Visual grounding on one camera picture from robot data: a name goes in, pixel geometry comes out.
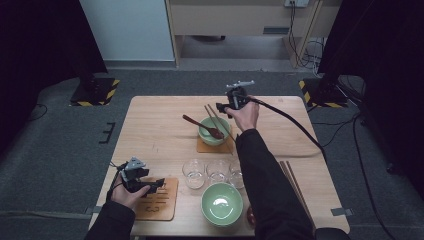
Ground black cables under desk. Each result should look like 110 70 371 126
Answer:
287 1 326 76

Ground right hand-held gripper cable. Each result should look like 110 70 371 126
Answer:
245 94 328 162

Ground beige wooden desk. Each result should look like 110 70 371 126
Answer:
164 0 343 70

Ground white wall socket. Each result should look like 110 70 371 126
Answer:
284 0 310 8

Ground black floor cables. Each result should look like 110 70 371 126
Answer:
306 74 398 240

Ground left hand-held gripper cable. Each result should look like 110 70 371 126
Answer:
105 160 130 203

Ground thin black floor cable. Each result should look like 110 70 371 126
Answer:
19 103 49 128

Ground green ceramic bowl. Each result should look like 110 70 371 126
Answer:
197 115 232 147
200 181 245 229

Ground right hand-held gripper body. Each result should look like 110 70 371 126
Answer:
225 79 256 112

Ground black yellow-striped stand base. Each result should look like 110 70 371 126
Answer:
298 78 350 109
69 77 121 108

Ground hand-held gripper cable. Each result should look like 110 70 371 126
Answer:
105 160 130 203
245 94 328 162

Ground reddish brown wooden spoon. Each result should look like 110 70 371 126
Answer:
245 204 257 230
181 113 226 141

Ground clear drinking glass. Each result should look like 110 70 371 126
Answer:
205 159 232 184
181 159 207 190
229 159 247 190

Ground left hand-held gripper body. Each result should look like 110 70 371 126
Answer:
117 156 152 195

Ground bundle of wooden chopsticks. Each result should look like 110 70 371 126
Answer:
278 160 317 235

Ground slotted wooden coaster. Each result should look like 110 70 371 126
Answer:
196 132 235 155
134 176 180 222

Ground person's right hand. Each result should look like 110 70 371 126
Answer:
223 96 261 133

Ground black curtain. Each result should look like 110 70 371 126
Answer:
0 0 110 149
317 0 424 198

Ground white cabinet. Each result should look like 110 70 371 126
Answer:
79 0 176 63

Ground person's left hand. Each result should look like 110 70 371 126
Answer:
110 181 151 212

